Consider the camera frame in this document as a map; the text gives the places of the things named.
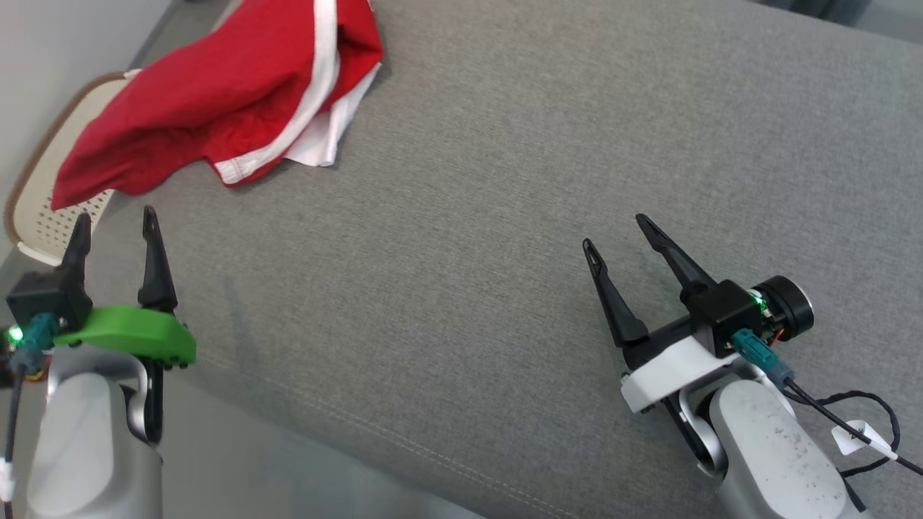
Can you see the red shorts with white band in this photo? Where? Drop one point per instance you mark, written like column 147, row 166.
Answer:
column 180, row 108

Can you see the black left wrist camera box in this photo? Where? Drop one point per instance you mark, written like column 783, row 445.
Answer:
column 43, row 299

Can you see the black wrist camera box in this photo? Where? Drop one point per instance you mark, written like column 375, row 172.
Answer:
column 43, row 299
column 725, row 317

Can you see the grey fabric sofa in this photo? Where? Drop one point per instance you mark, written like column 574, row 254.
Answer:
column 469, row 252

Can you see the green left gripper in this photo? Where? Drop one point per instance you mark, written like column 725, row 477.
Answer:
column 137, row 333

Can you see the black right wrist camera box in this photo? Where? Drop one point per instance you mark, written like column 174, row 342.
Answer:
column 725, row 317

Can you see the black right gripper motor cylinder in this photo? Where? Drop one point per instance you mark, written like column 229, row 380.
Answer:
column 789, row 303

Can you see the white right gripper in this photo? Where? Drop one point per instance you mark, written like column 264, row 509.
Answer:
column 670, row 371

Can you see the cream perforated laundry basket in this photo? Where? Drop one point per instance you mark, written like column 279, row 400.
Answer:
column 36, row 216

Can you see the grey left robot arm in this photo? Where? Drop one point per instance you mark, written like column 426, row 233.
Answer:
column 79, row 447

